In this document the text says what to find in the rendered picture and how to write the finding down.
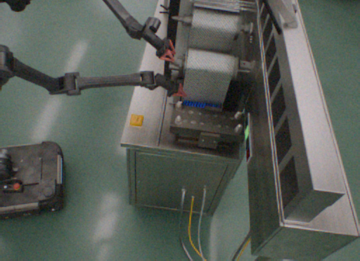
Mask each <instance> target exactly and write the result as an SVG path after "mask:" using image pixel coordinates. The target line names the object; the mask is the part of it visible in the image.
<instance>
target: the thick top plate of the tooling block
mask: <svg viewBox="0 0 360 261"><path fill-rule="evenodd" d="M175 105H176V104H175V103H174V105H173V109H172V118H171V122H170V126H169V133H175V134H183V135H187V136H196V137H200V133H201V132H210V133H215V134H220V137H219V140H223V141H232V142H236V143H241V144H242V143H243V142H244V140H245V114H241V118H240V120H237V119H235V114H236V113H233V112H229V111H222V113H211V112H206V111H205V108H198V107H193V106H185V105H181V110H180V111H177V110H175ZM178 115H180V116H181V124H180V125H177V124H175V122H174V121H175V119H176V117H177V116H178ZM237 125H242V130H241V132H240V133H237V132H235V128H236V126H237Z"/></svg>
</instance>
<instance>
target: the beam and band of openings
mask: <svg viewBox="0 0 360 261"><path fill-rule="evenodd" d="M267 1H268V4H269V5H270V7H271V11H272V13H273V14H274V17H275V19H276V20H277V24H278V26H279V27H280V29H281V33H280V35H278V33H277V30H276V28H275V27H274V25H273V23H272V21H271V18H270V16H269V14H268V12H267V10H266V7H265V5H264V4H263V1H262V0H256V2H257V12H258V18H259V28H260V34H261V40H262V55H263V61H264V71H265V77H266V88H267V94H268V100H269V115H270V121H271V131H272V137H273V143H274V160H275V165H276V176H277V181H278V197H279V203H280V209H281V219H282V222H285V223H290V224H298V225H309V223H310V222H311V221H312V220H313V219H315V217H316V216H317V215H319V214H321V212H323V211H324V210H325V209H326V208H327V207H331V205H333V204H334V203H335V202H337V201H338V200H339V199H340V198H341V197H342V196H344V195H345V194H346V191H345V188H344V185H343V182H342V175H341V173H340V169H339V166H338V159H337V157H336V154H335V150H334V148H333V141H332V138H331V135H330V131H329V128H328V121H327V119H326V114H325V112H324V109H323V103H322V100H321V96H320V93H319V89H318V87H317V81H316V77H315V74H314V70H313V67H312V64H311V58H310V55H309V52H308V48H307V44H306V42H305V38H304V33H303V30H302V26H301V23H300V19H299V16H298V11H297V7H296V4H295V0H292V7H293V10H294V11H295V15H296V18H297V23H298V25H299V26H298V27H288V25H287V23H286V22H285V20H284V19H283V16H282V15H281V14H280V13H279V12H278V10H277V9H276V7H275V5H274V4H273V3H272V1H271V0H267Z"/></svg>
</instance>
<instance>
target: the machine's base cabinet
mask: <svg viewBox="0 0 360 261"><path fill-rule="evenodd" d="M237 166H238V163H233V162H229V161H219V160H210V159H205V158H197V157H193V156H187V155H174V154H169V153H161V152H156V151H147V150H143V149H132V148H127V172H128V193H129V205H133V206H143V207H147V208H157V209H161V210H170V211H175V212H180V211H181V196H182V192H181V190H182V189H185V190H186V192H185V197H184V206H183V212H188V213H191V205H192V198H191V196H194V199H193V210H192V213H193V214H199V215H200V213H201V209H202V205H203V197H204V192H205V204H204V208H203V212H202V215H207V216H213V214H214V213H215V211H216V208H217V206H218V204H219V202H220V201H221V199H222V196H223V194H224V192H225V190H226V188H227V186H228V184H229V182H230V180H231V178H232V176H233V173H234V171H235V169H236V167H237ZM204 188H207V190H206V191H204Z"/></svg>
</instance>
